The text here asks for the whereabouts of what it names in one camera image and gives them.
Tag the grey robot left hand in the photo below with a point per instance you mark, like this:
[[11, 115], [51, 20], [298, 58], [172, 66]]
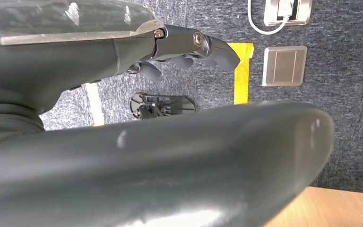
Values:
[[137, 175]]

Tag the white floor strip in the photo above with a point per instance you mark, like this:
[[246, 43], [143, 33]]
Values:
[[95, 105]]

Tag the yellow floor tape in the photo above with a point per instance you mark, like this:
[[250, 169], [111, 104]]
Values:
[[241, 84]]

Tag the closed steel floor socket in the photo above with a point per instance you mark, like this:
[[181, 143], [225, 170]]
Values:
[[284, 65]]

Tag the steel floor socket with plug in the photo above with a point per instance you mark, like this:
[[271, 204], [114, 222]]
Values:
[[289, 12]]

